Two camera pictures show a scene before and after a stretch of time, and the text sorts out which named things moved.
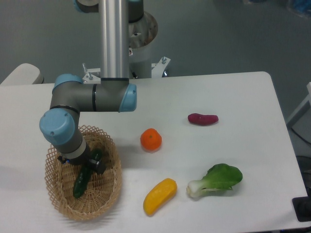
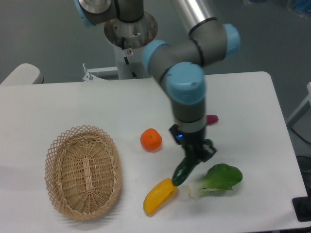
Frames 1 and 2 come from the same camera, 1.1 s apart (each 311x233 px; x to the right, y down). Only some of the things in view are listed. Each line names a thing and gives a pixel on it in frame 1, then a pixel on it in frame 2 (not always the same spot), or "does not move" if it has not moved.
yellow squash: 158,195 does not move
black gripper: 83,158 -> 190,141
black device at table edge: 302,206 does not move
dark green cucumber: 83,174 -> 186,166
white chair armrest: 26,74 does not move
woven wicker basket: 102,189 does not move
